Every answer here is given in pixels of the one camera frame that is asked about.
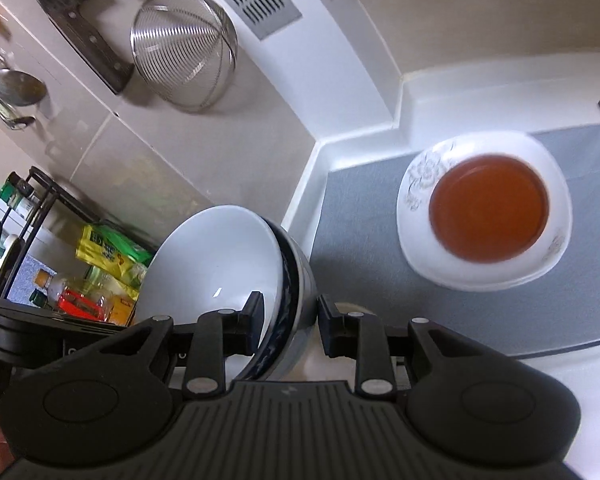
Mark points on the cream bowl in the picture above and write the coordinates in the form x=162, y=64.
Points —
x=327, y=367

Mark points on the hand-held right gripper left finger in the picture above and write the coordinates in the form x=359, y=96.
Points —
x=207, y=345

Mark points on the grey mat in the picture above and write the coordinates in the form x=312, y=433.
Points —
x=360, y=260

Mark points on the white bowl with blue rim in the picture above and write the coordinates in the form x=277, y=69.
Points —
x=215, y=260

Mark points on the yellow green packet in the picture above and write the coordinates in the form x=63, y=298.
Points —
x=110, y=252

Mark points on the square white floral plate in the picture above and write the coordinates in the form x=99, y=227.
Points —
x=415, y=240

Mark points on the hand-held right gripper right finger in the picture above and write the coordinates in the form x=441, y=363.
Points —
x=375, y=345

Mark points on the metal ladle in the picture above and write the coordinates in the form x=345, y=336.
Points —
x=20, y=87

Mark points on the red packet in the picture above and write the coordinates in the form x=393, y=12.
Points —
x=80, y=305

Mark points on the round brown plate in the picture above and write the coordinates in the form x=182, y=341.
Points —
x=490, y=210

